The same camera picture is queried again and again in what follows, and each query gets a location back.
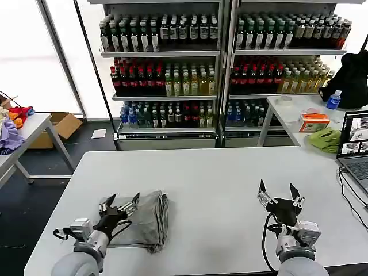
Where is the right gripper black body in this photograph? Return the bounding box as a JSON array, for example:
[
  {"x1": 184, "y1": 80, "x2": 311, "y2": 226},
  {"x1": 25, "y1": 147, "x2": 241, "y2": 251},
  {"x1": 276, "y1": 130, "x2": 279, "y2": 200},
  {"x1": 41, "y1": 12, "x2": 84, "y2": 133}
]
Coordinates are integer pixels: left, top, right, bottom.
[{"x1": 265, "y1": 197, "x2": 301, "y2": 228}]

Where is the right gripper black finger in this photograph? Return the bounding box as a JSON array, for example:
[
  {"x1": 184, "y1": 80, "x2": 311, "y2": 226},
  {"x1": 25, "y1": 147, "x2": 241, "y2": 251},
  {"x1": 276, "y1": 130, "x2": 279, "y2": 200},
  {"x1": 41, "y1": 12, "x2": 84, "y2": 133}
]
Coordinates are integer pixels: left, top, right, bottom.
[
  {"x1": 256, "y1": 179, "x2": 278, "y2": 208},
  {"x1": 289, "y1": 183, "x2": 306, "y2": 216}
]

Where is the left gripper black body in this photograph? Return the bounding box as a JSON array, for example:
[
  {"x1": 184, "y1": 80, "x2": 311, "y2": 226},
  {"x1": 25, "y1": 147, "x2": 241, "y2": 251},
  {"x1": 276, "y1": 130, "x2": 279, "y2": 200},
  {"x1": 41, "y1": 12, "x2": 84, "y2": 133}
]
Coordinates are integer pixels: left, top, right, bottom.
[{"x1": 93, "y1": 206, "x2": 128, "y2": 236}]

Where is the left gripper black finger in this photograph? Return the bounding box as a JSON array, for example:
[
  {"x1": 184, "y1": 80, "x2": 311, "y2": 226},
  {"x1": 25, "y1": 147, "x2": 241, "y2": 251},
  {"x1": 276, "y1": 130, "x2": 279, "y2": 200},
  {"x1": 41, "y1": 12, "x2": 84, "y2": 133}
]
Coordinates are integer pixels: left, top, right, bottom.
[
  {"x1": 98, "y1": 194, "x2": 117, "y2": 216},
  {"x1": 118, "y1": 192, "x2": 141, "y2": 218}
]

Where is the grey shirt with colourful print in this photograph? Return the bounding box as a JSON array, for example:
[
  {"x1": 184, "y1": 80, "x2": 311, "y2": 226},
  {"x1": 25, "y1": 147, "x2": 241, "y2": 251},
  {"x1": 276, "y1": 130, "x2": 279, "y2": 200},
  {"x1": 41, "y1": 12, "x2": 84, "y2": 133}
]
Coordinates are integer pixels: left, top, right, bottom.
[{"x1": 101, "y1": 190, "x2": 171, "y2": 255}]

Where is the green cloth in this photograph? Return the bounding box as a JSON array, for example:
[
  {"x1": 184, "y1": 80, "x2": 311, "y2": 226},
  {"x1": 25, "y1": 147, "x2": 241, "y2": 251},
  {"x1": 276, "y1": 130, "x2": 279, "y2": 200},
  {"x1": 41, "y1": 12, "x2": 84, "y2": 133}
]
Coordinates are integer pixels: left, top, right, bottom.
[{"x1": 305, "y1": 126, "x2": 343, "y2": 155}]

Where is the orange tissue box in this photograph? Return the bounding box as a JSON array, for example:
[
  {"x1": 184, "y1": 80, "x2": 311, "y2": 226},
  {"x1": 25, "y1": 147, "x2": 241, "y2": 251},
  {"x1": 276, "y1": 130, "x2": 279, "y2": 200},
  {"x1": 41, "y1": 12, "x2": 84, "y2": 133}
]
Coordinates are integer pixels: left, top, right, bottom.
[{"x1": 298, "y1": 112, "x2": 331, "y2": 133}]

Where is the grey laptop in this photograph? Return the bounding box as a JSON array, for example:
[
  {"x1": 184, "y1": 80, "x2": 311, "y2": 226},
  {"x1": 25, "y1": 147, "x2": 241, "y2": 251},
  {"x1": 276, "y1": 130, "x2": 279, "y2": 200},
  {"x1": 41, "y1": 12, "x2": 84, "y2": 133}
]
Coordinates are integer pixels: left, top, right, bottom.
[{"x1": 336, "y1": 110, "x2": 368, "y2": 194}]

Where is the white desk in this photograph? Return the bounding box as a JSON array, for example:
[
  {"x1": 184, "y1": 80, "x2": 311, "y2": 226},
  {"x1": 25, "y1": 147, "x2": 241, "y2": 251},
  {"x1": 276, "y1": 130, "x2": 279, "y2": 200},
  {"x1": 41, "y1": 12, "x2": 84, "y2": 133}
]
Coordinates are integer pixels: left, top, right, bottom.
[{"x1": 256, "y1": 94, "x2": 368, "y2": 162}]

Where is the brown cardboard box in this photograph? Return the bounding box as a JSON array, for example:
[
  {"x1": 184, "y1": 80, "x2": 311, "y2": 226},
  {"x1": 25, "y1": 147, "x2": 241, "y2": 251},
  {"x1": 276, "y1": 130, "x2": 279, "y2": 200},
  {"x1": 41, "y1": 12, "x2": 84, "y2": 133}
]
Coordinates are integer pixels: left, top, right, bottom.
[{"x1": 28, "y1": 112, "x2": 84, "y2": 150}]

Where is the small white side table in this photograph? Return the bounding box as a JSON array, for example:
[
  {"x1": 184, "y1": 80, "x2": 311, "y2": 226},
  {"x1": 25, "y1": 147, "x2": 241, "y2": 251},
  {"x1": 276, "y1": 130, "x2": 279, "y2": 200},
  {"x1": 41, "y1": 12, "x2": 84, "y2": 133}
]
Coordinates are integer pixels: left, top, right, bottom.
[{"x1": 0, "y1": 112, "x2": 76, "y2": 190}]

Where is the blue water bottle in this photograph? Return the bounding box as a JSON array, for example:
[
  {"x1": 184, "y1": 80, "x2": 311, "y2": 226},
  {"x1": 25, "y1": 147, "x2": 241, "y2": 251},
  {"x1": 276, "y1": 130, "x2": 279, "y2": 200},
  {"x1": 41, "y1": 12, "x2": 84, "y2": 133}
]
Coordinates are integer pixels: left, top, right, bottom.
[{"x1": 325, "y1": 89, "x2": 343, "y2": 111}]

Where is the purple cloth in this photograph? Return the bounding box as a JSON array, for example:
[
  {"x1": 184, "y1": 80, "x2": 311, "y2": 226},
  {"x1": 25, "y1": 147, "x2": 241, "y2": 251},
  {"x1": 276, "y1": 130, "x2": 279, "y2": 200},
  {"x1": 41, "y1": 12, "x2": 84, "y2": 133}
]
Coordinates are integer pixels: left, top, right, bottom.
[{"x1": 0, "y1": 116, "x2": 26, "y2": 151}]

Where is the red and orange cloth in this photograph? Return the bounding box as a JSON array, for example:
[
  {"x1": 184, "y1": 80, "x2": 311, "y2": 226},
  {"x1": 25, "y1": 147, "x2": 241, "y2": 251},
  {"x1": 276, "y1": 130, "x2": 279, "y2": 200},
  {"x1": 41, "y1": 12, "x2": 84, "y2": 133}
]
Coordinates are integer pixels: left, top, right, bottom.
[{"x1": 7, "y1": 105, "x2": 36, "y2": 129}]

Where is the black bag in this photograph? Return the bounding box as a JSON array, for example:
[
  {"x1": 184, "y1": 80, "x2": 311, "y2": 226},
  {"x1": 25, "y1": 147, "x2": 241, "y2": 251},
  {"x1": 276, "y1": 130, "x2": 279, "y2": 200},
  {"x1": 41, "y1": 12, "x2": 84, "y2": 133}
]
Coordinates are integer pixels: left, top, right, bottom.
[{"x1": 318, "y1": 52, "x2": 368, "y2": 110}]

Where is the thin black pole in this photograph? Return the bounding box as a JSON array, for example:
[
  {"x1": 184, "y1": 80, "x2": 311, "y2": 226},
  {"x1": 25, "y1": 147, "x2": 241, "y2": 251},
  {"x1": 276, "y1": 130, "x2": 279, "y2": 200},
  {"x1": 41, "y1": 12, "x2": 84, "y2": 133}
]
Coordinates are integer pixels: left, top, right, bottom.
[{"x1": 74, "y1": 0, "x2": 119, "y2": 151}]

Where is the shelf unit with bottles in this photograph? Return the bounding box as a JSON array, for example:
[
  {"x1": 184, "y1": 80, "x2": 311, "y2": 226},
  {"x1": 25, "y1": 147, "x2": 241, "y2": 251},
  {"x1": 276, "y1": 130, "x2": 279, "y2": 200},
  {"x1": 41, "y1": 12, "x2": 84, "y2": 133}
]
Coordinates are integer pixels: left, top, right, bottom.
[
  {"x1": 87, "y1": 0, "x2": 225, "y2": 151},
  {"x1": 224, "y1": 0, "x2": 353, "y2": 148}
]

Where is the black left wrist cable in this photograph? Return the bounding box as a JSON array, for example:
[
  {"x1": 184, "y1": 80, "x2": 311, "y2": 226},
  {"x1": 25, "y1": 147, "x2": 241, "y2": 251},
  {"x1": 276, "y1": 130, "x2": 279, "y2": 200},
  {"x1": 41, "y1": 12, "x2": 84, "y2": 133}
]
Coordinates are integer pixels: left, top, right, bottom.
[{"x1": 110, "y1": 220, "x2": 133, "y2": 240}]

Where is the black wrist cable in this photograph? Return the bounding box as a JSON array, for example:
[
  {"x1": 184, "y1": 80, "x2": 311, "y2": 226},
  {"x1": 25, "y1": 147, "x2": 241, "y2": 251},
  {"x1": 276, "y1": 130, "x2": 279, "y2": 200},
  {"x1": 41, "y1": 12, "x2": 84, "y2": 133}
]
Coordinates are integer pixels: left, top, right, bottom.
[
  {"x1": 110, "y1": 220, "x2": 133, "y2": 240},
  {"x1": 262, "y1": 213, "x2": 284, "y2": 271}
]

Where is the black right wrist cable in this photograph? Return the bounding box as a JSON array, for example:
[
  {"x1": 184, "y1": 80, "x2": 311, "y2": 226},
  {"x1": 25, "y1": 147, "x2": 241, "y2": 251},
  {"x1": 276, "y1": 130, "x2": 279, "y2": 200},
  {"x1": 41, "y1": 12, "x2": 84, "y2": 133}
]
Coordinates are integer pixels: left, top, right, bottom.
[{"x1": 262, "y1": 213, "x2": 284, "y2": 271}]

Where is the black laptop cable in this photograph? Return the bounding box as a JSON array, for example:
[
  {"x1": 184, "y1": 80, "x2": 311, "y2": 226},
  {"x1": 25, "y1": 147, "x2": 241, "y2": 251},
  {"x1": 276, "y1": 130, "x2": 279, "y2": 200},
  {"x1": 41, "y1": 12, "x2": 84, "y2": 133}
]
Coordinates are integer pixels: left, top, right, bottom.
[{"x1": 336, "y1": 167, "x2": 368, "y2": 231}]

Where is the thin black cable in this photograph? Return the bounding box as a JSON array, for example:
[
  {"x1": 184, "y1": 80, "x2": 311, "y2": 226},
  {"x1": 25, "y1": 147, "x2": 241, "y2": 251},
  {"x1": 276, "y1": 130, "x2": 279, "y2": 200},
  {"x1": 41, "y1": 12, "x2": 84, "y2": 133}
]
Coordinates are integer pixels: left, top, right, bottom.
[{"x1": 0, "y1": 90, "x2": 22, "y2": 112}]

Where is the grey window frame post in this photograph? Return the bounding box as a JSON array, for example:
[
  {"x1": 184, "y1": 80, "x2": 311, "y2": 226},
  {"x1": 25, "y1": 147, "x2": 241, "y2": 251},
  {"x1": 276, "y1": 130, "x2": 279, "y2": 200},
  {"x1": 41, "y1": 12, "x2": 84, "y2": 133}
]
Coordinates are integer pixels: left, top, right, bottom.
[{"x1": 36, "y1": 0, "x2": 89, "y2": 120}]

